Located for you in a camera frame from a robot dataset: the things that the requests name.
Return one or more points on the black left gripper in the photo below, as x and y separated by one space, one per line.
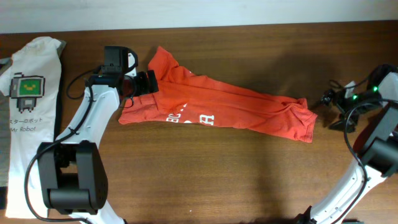
151 81

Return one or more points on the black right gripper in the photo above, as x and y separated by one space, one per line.
339 106

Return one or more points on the red printed t-shirt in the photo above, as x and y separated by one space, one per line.
185 97

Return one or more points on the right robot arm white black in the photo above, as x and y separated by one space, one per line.
375 149

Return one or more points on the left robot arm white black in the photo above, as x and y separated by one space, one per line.
72 176

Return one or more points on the grey garment at left edge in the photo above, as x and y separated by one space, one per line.
5 115

